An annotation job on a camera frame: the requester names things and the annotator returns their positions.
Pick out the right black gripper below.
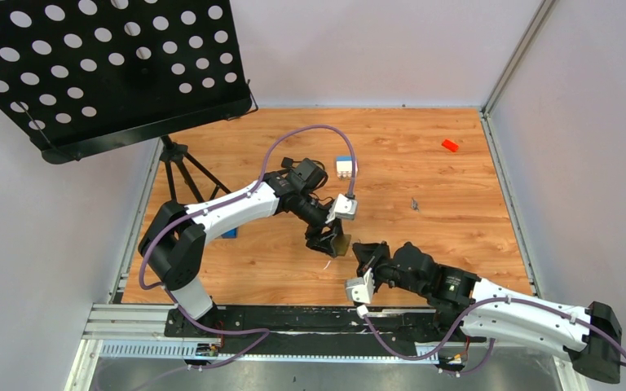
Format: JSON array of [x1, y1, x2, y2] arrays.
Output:
[[351, 243, 427, 297]]

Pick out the brass padlock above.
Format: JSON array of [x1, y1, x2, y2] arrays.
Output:
[[333, 234, 351, 257]]

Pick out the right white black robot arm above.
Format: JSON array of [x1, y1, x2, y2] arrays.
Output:
[[345, 242, 626, 384]]

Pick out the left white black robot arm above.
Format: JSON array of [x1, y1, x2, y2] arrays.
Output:
[[139, 159, 357, 336]]

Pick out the white blue toy block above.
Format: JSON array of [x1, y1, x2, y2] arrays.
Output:
[[334, 156, 359, 179]]

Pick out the blue small block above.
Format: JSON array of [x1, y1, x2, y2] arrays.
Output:
[[221, 227, 238, 239]]

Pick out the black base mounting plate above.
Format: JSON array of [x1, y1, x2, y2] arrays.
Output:
[[164, 305, 487, 360]]

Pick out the red small block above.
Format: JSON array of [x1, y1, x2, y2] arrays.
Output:
[[441, 139, 460, 152]]

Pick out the black tripod stand legs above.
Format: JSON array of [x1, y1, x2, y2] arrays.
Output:
[[159, 135, 231, 203]]

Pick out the black perforated music stand desk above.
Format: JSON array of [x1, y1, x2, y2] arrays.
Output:
[[0, 1, 253, 164]]

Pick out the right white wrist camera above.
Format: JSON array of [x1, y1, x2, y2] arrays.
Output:
[[344, 270, 375, 305]]

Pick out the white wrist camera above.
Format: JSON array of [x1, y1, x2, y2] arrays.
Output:
[[344, 270, 375, 305], [326, 194, 358, 223]]

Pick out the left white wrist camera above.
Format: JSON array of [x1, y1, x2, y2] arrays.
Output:
[[326, 194, 358, 223]]

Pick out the black cable with plug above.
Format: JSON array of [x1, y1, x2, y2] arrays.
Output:
[[280, 157, 326, 174]]

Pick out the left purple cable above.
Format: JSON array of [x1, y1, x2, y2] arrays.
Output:
[[138, 125, 359, 292]]

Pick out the aluminium frame rails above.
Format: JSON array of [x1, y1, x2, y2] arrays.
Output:
[[64, 137, 589, 391]]

